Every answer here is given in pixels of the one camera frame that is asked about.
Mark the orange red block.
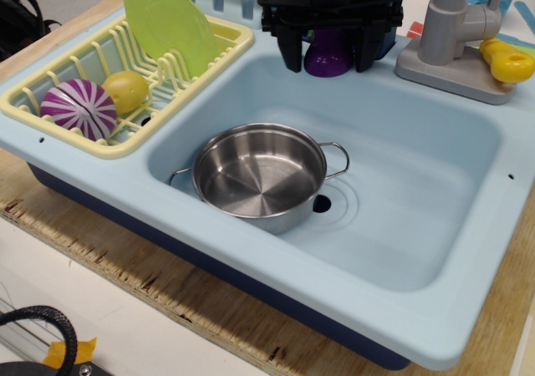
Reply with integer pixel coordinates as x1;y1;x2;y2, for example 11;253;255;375
406;22;424;38

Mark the black braided cable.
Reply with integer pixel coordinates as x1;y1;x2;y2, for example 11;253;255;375
0;305;79;376

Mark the grey toy faucet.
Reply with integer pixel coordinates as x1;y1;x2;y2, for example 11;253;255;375
395;0;516;105

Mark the black backpack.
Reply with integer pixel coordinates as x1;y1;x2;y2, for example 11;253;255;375
1;0;61;61

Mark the yellow faucet handle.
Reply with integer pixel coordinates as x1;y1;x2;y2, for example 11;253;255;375
479;38;534;84

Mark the light blue toy sink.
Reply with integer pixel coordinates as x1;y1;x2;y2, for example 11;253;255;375
1;11;534;370

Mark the purple striped toy onion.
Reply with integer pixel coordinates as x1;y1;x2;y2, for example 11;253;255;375
39;79;117;141

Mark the yellow tape piece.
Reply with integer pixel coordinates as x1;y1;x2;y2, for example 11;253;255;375
43;337;98;368

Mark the purple toy eggplant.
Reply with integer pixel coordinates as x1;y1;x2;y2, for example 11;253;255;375
304;29;353;78

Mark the black base with screw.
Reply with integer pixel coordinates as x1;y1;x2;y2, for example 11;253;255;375
1;362;110;376

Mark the yellow dish drying rack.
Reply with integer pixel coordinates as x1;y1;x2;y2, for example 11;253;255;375
1;15;254;159

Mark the green plastic plate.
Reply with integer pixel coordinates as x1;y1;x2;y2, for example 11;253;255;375
123;0;219;77

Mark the yellow toy potato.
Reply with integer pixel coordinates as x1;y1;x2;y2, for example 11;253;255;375
102;70;149;115

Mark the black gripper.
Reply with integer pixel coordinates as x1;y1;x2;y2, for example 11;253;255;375
257;0;404;73

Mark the stainless steel pot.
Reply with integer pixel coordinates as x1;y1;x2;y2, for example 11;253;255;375
186;123;350;235

